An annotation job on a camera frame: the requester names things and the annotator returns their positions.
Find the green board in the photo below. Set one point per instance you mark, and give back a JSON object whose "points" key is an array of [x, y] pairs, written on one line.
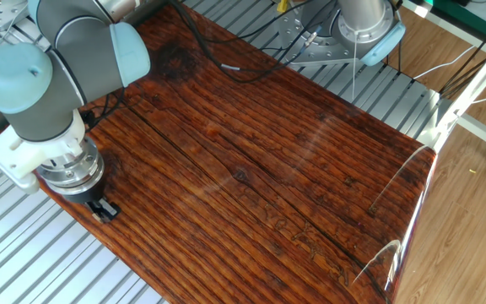
{"points": [[445, 6]]}

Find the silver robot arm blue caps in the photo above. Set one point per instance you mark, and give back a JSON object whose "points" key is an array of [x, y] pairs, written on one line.
{"points": [[78, 63]]}

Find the yellow plastic clip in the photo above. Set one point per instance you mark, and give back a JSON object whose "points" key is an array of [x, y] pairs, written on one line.
{"points": [[282, 6]]}

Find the silver robot mounting plate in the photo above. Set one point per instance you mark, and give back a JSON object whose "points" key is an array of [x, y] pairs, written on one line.
{"points": [[319, 52]]}

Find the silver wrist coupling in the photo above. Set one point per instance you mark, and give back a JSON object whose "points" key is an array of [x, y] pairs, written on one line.
{"points": [[73, 171]]}

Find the white wrist mount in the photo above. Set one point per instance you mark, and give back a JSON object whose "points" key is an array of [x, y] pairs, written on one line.
{"points": [[19, 156]]}

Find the glossy wood-print table mat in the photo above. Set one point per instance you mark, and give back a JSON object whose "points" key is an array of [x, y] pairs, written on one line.
{"points": [[247, 169]]}

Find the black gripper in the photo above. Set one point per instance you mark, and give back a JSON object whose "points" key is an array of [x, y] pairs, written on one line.
{"points": [[84, 195]]}

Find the white table bar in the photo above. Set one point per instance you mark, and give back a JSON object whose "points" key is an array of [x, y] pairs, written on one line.
{"points": [[414, 8]]}

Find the aluminium frame post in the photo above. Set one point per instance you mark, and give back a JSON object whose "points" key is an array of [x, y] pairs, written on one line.
{"points": [[479, 76]]}

